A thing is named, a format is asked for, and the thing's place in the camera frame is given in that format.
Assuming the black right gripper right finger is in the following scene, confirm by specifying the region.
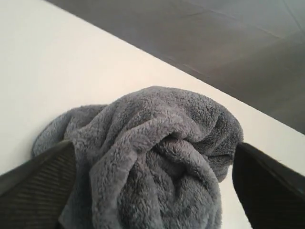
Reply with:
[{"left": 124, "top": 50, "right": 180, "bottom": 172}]
[{"left": 232, "top": 143, "right": 305, "bottom": 229}]

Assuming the grey fluffy towel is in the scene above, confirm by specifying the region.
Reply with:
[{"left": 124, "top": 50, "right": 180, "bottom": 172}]
[{"left": 31, "top": 86, "right": 243, "bottom": 229}]

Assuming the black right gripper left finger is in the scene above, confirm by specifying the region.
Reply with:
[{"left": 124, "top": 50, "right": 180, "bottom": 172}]
[{"left": 0, "top": 141, "right": 76, "bottom": 229}]

